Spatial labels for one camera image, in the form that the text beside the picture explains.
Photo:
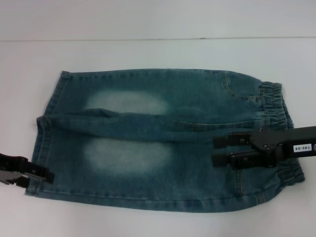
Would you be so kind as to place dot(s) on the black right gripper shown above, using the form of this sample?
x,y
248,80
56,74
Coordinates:
x,y
279,140

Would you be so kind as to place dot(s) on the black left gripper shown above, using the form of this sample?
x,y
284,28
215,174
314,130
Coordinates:
x,y
5,163

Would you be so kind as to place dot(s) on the blue denim shorts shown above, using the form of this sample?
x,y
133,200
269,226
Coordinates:
x,y
172,103

